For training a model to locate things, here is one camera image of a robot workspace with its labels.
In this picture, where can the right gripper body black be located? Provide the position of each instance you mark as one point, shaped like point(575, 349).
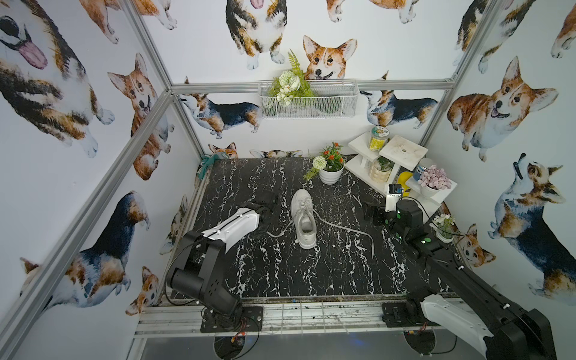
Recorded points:
point(375, 214)

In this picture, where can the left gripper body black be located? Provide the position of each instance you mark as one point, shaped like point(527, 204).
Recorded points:
point(268, 200)

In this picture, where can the white sneaker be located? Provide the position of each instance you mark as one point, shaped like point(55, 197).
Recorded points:
point(302, 213)

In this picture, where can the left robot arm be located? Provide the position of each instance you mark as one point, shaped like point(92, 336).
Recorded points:
point(198, 270)

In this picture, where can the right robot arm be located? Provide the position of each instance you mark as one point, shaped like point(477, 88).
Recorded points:
point(495, 326)

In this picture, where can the yellow round container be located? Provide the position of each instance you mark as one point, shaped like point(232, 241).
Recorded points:
point(402, 181)

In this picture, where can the cream bumpy pot plant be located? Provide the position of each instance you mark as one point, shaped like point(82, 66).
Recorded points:
point(381, 169)

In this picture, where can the white stepped shelf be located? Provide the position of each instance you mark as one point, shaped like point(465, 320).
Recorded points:
point(405, 155)

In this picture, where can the pink flowers white pot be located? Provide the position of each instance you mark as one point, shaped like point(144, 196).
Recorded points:
point(433, 180)

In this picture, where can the white pot orange flowers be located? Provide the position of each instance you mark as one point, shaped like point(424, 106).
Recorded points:
point(329, 165)

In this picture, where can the blue white can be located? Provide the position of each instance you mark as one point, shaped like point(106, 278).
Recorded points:
point(422, 166)

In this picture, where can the teal cloth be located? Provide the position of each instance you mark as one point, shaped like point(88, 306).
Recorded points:
point(206, 162)

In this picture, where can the clear jar yellow label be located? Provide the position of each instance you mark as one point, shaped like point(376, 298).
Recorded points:
point(379, 136)

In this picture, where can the white green artificial flowers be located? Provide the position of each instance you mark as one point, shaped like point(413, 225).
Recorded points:
point(291, 85)

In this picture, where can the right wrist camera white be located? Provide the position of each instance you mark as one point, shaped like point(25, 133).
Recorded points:
point(393, 196)

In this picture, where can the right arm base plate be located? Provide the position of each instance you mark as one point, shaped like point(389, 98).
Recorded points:
point(401, 314)

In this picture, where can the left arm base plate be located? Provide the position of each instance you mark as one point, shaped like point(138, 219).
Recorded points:
point(243, 319)

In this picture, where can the white wire basket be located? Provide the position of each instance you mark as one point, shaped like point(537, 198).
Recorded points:
point(332, 99)

